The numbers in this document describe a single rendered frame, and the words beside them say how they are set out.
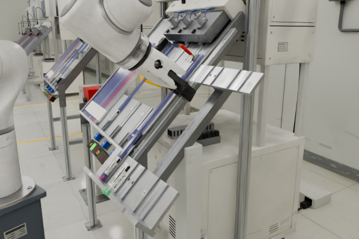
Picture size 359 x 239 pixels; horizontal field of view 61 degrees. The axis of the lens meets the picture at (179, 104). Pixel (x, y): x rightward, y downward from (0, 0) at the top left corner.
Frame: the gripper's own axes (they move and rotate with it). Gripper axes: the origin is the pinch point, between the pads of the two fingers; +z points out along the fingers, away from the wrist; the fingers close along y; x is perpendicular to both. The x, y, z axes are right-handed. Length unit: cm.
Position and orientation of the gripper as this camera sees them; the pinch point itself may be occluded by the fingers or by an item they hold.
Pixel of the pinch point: (184, 91)
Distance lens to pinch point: 73.4
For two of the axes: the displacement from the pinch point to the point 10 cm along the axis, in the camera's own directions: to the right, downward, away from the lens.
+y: -5.8, -1.9, 8.0
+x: -4.9, 8.6, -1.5
